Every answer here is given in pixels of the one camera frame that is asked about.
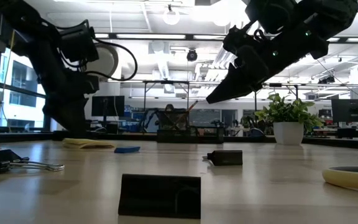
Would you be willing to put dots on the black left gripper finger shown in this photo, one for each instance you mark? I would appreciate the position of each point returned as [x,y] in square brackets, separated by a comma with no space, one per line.
[81,121]
[61,121]

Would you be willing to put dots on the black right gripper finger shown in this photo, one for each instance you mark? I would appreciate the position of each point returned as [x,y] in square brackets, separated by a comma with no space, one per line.
[235,88]
[236,73]

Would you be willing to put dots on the yellow sticky note pad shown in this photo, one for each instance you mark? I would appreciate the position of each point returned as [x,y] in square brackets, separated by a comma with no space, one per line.
[85,143]

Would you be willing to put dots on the yellow pencil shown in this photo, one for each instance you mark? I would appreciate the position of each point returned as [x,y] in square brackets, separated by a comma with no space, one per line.
[191,107]

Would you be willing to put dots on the blue eraser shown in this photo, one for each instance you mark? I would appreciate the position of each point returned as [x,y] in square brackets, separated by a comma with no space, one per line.
[127,149]

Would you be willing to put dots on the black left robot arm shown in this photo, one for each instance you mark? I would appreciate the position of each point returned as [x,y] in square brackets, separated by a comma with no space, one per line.
[17,25]

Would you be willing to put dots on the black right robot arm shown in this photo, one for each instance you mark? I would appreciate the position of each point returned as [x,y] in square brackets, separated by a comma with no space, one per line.
[322,18]

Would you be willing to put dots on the black mesh desk organizer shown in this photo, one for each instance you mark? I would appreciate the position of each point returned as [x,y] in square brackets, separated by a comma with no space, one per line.
[191,137]

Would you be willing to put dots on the black monitor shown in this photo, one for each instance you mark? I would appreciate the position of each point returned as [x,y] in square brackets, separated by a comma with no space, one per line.
[352,110]
[107,105]

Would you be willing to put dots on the green plant in white pot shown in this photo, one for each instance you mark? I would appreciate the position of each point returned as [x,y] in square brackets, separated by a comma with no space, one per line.
[287,133]

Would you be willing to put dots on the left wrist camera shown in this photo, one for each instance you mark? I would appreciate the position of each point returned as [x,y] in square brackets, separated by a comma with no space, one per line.
[76,40]

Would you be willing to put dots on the black overhead camera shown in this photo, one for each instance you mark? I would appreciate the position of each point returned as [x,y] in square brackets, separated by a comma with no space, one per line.
[192,55]

